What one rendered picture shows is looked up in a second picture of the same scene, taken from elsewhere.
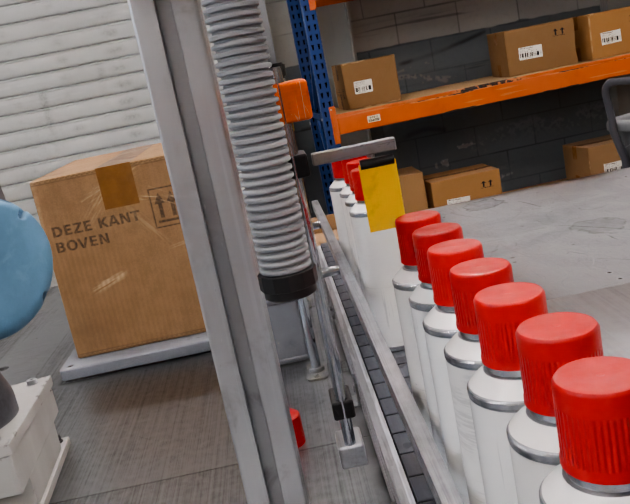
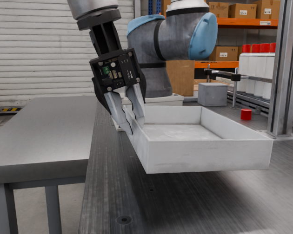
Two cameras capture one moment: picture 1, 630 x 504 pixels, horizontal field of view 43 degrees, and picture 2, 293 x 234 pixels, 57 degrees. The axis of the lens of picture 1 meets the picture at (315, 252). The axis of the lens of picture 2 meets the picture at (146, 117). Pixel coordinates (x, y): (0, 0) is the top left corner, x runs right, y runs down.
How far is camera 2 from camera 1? 0.54 m
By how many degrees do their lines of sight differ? 7
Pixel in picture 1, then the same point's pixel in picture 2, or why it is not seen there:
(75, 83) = (71, 35)
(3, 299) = (209, 45)
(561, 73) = (232, 63)
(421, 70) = not seen: hidden behind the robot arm
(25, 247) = (215, 32)
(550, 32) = (230, 49)
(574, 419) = not seen: outside the picture
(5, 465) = (180, 103)
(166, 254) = (178, 68)
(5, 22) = (51, 9)
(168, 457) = not seen: hidden behind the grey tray
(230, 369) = (287, 72)
